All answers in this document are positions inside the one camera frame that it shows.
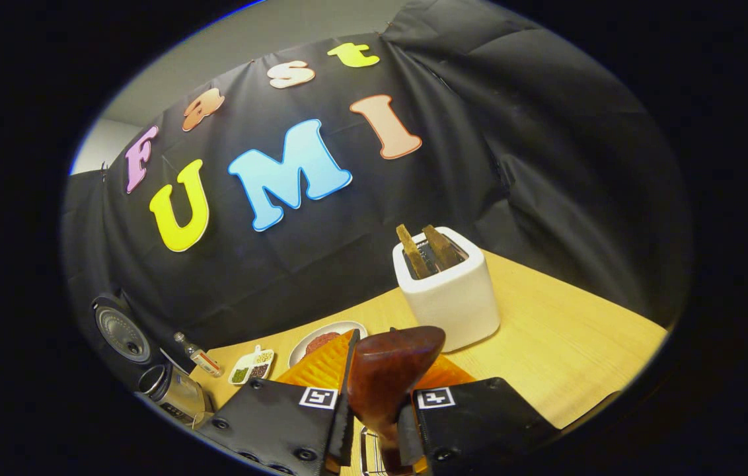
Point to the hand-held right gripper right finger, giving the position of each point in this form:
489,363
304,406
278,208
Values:
473,416

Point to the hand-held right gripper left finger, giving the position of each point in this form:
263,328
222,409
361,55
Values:
281,423

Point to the brown wooden spoon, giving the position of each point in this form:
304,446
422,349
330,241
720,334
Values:
387,377

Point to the grey rice cooker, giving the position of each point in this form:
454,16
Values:
176,393

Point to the white divided bean dish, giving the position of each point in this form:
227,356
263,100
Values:
252,367

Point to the brown meat piece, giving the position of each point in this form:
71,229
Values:
321,342

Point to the small glass bottle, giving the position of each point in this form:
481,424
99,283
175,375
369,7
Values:
202,358

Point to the white round plate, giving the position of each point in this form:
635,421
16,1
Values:
341,329

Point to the white toaster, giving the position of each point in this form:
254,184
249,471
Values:
453,304

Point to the brown toast slice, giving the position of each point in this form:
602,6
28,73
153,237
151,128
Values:
412,254
441,248

